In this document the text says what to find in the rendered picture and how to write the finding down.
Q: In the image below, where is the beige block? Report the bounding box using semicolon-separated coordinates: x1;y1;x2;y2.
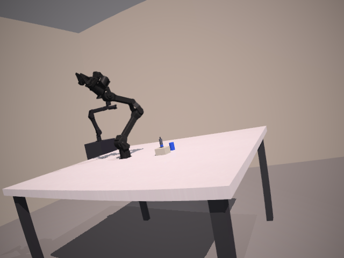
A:
155;146;171;156

